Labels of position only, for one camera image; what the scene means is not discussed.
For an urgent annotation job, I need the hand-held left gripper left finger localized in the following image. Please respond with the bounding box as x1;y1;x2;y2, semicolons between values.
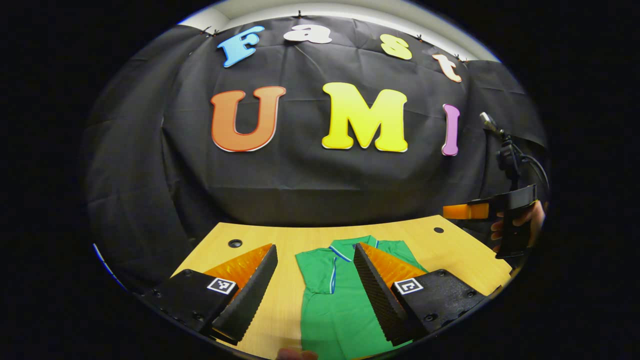
140;243;279;347

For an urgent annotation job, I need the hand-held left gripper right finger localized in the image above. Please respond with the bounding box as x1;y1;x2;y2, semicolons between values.
353;242;493;347

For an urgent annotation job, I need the green T-shirt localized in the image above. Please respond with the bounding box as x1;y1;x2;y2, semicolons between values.
295;235;431;360

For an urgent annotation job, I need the black backdrop cloth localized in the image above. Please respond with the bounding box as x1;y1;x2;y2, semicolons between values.
82;15;550;296

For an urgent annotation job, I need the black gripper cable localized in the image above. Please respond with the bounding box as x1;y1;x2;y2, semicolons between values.
517;153;551;193

